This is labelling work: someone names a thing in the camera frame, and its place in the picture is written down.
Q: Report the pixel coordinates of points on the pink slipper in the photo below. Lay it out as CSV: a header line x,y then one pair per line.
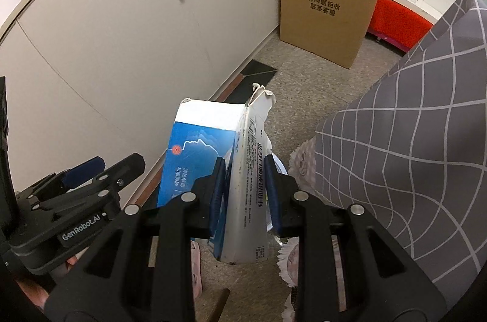
x,y
196,269

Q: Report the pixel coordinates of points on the white low cabinet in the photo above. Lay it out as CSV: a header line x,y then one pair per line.
x,y
104,78

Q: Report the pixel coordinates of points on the red storage bench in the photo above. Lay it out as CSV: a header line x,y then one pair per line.
x,y
398,25

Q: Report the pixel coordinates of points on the grey checked bed sheet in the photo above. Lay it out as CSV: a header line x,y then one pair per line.
x,y
412,150

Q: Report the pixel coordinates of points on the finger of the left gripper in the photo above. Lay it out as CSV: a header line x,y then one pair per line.
x,y
114,177
82,173

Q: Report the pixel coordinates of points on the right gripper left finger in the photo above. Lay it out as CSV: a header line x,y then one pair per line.
x,y
139,267

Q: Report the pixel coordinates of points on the blue white paper box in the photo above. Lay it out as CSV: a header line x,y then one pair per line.
x,y
204,131

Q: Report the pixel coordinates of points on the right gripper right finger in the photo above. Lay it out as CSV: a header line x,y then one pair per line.
x,y
350,267

